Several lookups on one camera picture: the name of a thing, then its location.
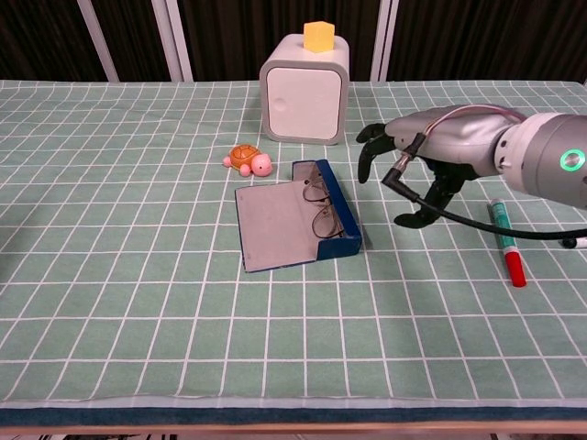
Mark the yellow foam cube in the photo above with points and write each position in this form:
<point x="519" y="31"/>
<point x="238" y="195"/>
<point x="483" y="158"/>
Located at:
<point x="319" y="37"/>

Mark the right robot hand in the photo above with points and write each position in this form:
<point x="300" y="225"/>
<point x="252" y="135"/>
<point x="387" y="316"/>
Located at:
<point x="458" y="137"/>

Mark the blue pencil case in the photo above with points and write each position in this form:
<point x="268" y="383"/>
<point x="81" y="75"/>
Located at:
<point x="275" y="229"/>

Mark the black pleated curtain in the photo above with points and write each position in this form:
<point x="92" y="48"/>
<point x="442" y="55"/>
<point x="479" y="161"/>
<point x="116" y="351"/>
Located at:
<point x="238" y="36"/>

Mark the green checked tablecloth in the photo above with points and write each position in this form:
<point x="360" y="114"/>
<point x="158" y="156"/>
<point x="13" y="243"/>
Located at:
<point x="137" y="275"/>

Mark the thin metal eyeglasses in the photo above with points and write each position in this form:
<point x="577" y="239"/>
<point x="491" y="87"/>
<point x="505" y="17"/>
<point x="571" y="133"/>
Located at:
<point x="323" y="224"/>

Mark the pink orange turtle toy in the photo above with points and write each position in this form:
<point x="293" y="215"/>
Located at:
<point x="243" y="157"/>

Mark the white marker black cap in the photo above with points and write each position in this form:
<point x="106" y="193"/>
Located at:
<point x="575" y="243"/>

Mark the white cube cabinet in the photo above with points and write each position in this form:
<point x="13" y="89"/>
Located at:
<point x="302" y="105"/>

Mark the green marker red cap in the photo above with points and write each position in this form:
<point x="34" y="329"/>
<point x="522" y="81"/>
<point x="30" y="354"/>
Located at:
<point x="516" y="270"/>

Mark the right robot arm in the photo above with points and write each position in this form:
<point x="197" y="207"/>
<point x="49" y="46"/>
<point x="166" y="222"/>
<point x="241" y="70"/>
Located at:
<point x="550" y="156"/>

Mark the white frame post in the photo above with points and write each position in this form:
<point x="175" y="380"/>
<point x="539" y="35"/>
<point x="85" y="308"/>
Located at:
<point x="98" y="41"/>
<point x="383" y="46"/>
<point x="176" y="46"/>

